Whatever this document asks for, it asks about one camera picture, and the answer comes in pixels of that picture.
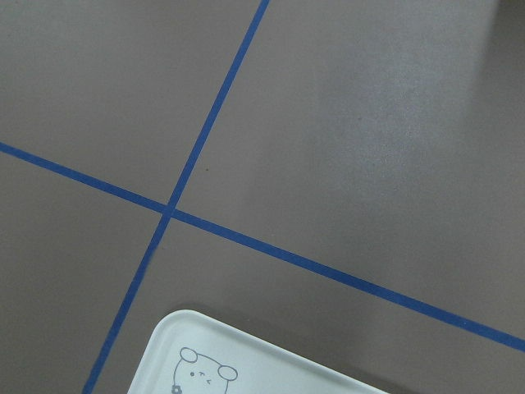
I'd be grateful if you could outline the white rabbit tray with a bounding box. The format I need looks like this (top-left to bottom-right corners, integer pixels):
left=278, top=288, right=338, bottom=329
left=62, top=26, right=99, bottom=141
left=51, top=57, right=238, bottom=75
left=128, top=309, right=378, bottom=393

